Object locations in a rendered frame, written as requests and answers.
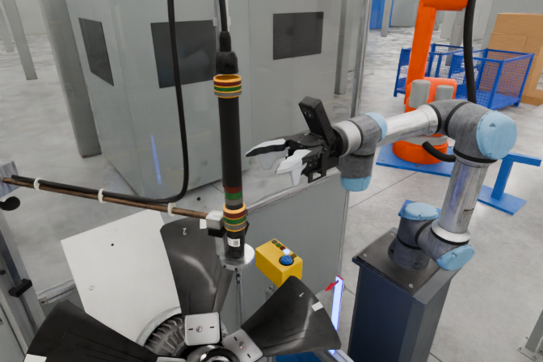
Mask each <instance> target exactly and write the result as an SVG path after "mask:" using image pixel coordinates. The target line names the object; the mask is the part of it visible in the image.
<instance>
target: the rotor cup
mask: <svg viewBox="0 0 543 362"><path fill-rule="evenodd" d="M209 345H211V346H214V347H213V348H210V347H207V346H209ZM173 356H178V357H187V360H186V362H240V360H239V358H238V357H237V356H236V354H235V353H234V352H232V351H231V350H230V349H228V348H225V347H222V346H221V342H217V343H210V344H199V345H187V344H186V343H185V342H183V343H182V344H181V345H180V346H179V347H178V348H177V350H176V351H175V353H174V355H173Z"/></svg>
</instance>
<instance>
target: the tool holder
mask: <svg viewBox="0 0 543 362"><path fill-rule="evenodd" d="M214 213H221V214H223V212H220V211H216V210H212V211H211V212H210V213H209V215H207V216H206V218H205V220H206V227H208V235H209V236H213V237H215V239H216V249H217V255H220V263H221V265H222V266H223V267H225V268H227V269H229V270H233V271H239V270H242V269H245V268H247V267H249V266H250V265H251V264H252V263H253V262H254V259H255V253H254V250H253V249H252V247H251V246H249V245H247V244H245V255H244V256H243V257H242V258H240V259H232V258H230V256H229V248H228V245H227V233H226V228H225V227H224V222H223V223H222V221H223V220H224V219H223V217H222V219H221V218H218V217H213V214H214Z"/></svg>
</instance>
